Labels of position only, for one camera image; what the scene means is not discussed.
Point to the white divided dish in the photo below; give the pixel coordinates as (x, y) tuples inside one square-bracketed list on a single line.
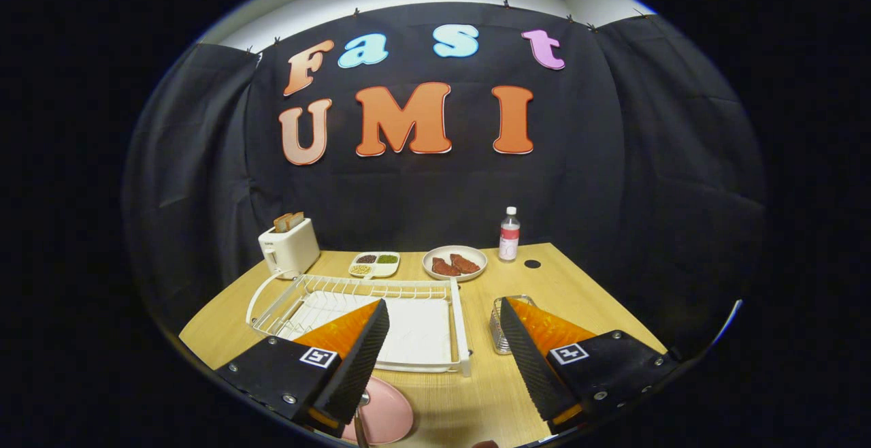
[(384, 269)]

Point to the white round plate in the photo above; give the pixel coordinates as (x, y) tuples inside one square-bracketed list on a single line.
[(435, 252)]

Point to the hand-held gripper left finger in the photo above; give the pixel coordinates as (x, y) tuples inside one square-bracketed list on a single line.
[(360, 366)]

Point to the brown bread slice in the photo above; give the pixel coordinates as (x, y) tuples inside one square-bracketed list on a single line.
[(296, 220), (282, 223)]

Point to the red raw steak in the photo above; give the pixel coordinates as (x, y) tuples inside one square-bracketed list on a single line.
[(446, 267), (465, 263)]

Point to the pile of yellow beans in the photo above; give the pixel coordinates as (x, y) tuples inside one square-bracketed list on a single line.
[(360, 269)]

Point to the pile of green beans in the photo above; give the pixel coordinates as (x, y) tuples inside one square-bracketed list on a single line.
[(388, 259)]

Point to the metal spoon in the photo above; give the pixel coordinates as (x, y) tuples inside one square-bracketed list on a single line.
[(360, 431)]

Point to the white toaster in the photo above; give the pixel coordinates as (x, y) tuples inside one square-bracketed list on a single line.
[(292, 250)]

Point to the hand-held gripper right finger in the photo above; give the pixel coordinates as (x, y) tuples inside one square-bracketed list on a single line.
[(527, 366)]

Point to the pink plate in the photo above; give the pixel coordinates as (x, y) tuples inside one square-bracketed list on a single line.
[(388, 414)]

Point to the clear bottle with red label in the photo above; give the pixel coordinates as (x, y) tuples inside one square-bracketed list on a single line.
[(509, 237)]

